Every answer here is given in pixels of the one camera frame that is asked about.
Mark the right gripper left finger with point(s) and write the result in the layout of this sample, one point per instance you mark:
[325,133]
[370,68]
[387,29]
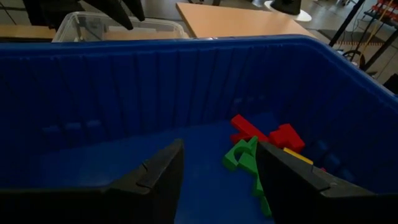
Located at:
[155,193]

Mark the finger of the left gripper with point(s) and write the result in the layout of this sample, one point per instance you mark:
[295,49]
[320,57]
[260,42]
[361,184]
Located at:
[135,7]
[115,12]

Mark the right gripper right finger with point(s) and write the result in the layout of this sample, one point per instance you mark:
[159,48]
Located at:
[295,196]

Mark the clear plastic container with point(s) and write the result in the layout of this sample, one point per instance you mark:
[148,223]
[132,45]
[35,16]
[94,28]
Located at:
[93,25]

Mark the green long block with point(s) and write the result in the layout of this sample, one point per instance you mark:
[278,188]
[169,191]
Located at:
[258,188]

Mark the yellow rectangular block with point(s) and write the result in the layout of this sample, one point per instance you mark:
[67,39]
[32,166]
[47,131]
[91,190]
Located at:
[298,155]

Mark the red rectangular block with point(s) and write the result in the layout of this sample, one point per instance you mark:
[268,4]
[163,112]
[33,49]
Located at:
[286,137]

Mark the green arch block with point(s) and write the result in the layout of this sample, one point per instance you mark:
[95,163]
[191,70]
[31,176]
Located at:
[231,159]

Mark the red long block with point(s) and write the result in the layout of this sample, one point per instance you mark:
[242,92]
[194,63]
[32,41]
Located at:
[245,126]

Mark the blue plastic bin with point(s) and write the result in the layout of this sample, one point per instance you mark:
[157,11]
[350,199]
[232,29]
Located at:
[155,93]

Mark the light wooden desk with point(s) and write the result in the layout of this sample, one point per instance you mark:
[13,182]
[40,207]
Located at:
[236,21]

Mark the white round object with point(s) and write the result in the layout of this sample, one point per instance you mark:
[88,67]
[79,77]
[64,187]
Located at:
[304,16]

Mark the black metal stand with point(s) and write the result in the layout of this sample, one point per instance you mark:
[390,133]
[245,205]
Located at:
[345,23]

